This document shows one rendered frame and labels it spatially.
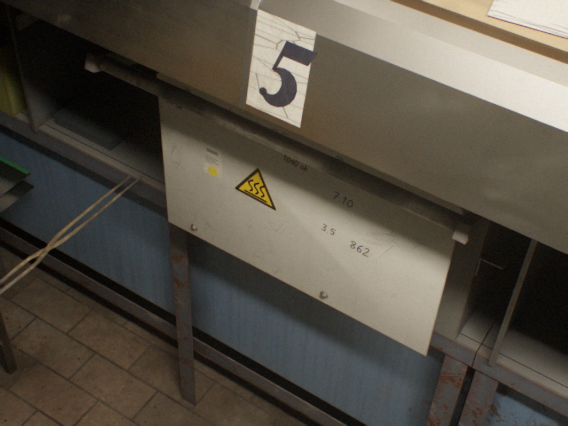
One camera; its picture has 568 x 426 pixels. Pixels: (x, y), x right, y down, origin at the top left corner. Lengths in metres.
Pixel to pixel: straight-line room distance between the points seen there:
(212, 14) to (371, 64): 0.24
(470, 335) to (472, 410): 0.20
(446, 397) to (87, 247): 1.15
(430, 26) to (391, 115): 0.12
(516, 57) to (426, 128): 0.14
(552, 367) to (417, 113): 0.86
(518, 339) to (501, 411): 0.23
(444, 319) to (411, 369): 0.30
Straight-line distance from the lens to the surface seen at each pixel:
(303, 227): 1.58
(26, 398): 2.75
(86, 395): 2.72
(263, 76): 1.16
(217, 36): 1.19
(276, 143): 1.32
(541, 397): 1.79
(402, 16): 1.06
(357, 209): 1.47
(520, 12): 1.01
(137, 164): 2.10
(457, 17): 1.03
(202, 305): 2.35
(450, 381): 1.89
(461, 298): 1.68
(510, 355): 1.79
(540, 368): 1.79
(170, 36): 1.24
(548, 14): 1.01
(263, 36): 1.14
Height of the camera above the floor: 2.24
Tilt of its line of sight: 44 degrees down
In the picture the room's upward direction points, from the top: 4 degrees clockwise
